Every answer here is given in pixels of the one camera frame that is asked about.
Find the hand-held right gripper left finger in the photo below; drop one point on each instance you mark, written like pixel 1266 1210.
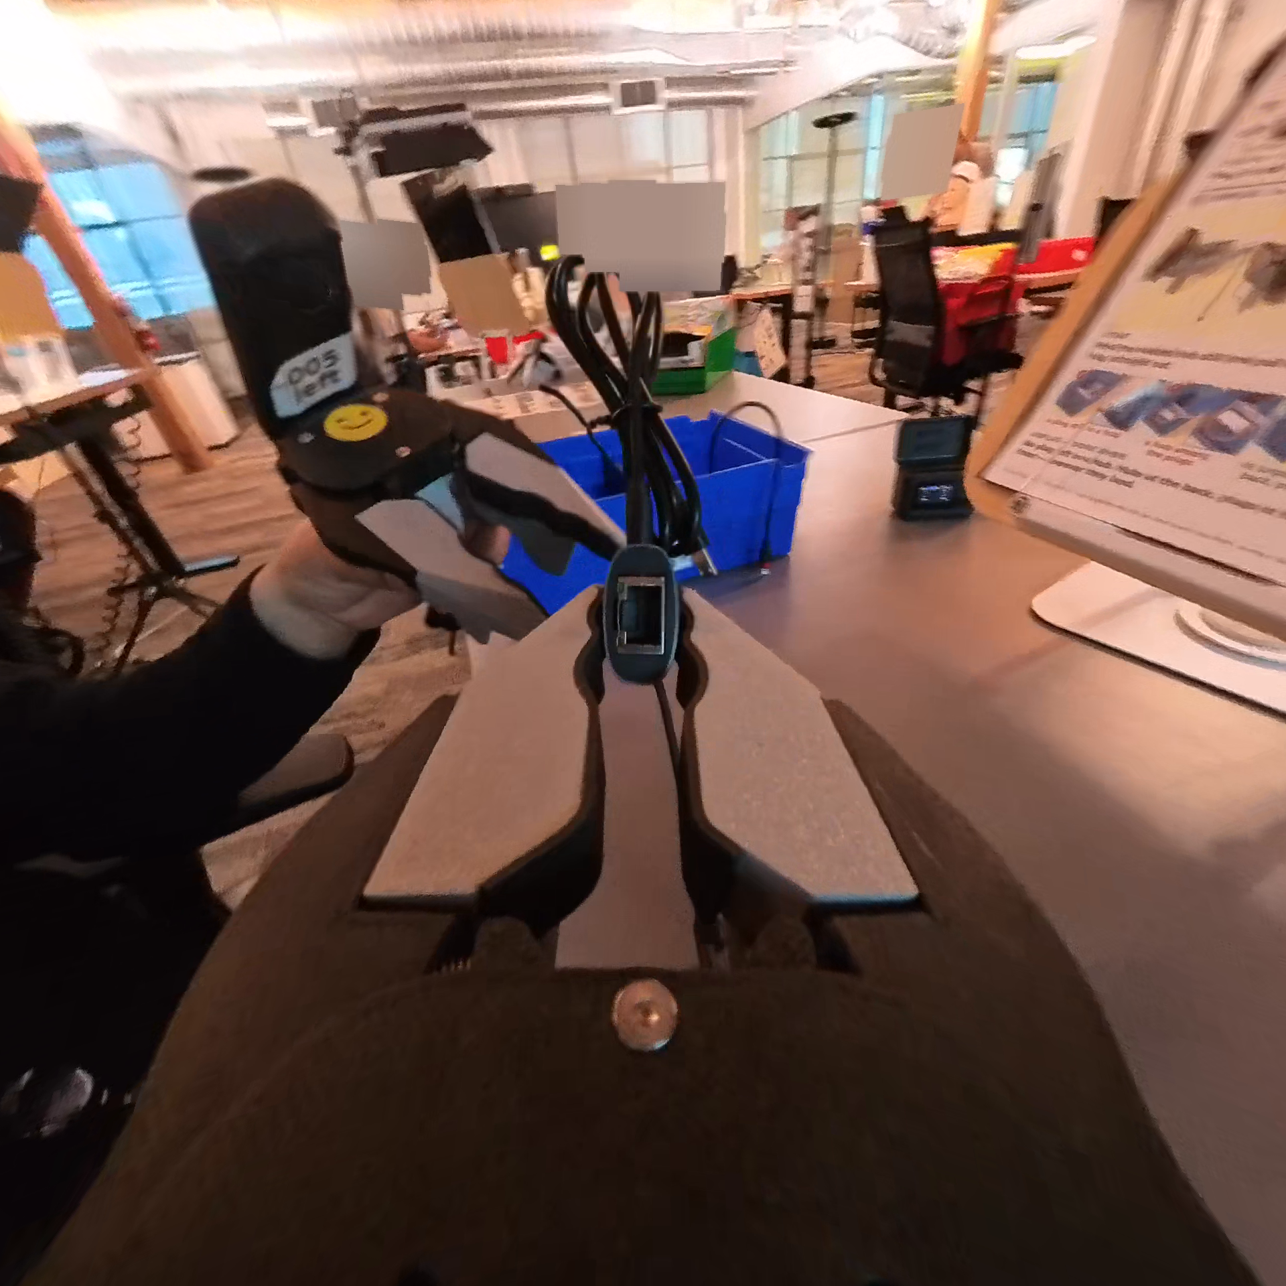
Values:
pixel 483 795

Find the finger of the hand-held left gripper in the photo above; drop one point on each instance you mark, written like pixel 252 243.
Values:
pixel 532 483
pixel 442 562

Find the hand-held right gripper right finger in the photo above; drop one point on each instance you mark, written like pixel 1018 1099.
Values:
pixel 795 795

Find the black usb hub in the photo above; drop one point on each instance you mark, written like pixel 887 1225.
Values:
pixel 641 664

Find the blue plastic bin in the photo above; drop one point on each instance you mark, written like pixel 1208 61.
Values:
pixel 744 502

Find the person's left forearm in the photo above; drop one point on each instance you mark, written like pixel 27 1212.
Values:
pixel 151 724

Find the person's left hand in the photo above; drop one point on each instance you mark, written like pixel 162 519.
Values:
pixel 322 603

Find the white cabinet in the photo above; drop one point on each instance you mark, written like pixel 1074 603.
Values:
pixel 190 412

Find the green cardboard box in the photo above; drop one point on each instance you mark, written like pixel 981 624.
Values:
pixel 718 361

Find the small black desk device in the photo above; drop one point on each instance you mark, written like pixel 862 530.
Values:
pixel 934 483

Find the black office chair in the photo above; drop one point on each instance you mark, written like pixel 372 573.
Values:
pixel 909 292

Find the instruction sheet in stand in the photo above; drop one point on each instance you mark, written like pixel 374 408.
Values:
pixel 1155 403

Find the red plastic crate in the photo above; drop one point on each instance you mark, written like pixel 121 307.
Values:
pixel 1050 267

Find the wooden post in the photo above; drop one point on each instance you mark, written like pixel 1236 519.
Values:
pixel 100 301

